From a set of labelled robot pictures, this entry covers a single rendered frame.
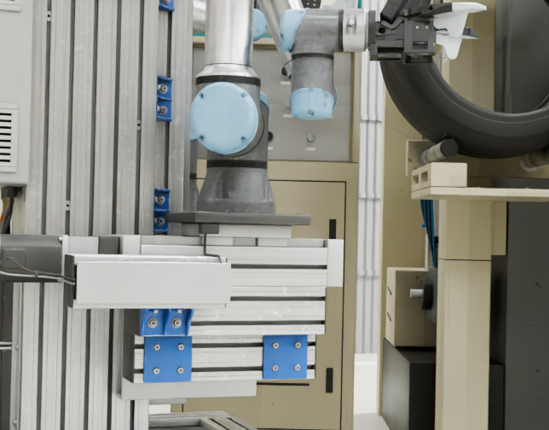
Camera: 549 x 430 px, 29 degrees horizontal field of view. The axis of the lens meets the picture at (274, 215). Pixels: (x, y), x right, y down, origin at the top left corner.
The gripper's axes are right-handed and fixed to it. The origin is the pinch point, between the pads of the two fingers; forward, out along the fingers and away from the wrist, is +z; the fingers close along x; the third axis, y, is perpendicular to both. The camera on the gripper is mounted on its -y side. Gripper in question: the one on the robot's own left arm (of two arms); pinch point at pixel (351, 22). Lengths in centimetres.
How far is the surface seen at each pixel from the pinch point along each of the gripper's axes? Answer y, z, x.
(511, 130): -23.0, 41.2, -12.3
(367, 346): -113, 52, 350
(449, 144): -28.1, 27.5, -9.0
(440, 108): -20.1, 23.7, -11.8
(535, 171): -29, 57, 26
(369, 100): 28, 33, 349
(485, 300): -66, 49, 28
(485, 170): -30, 44, 26
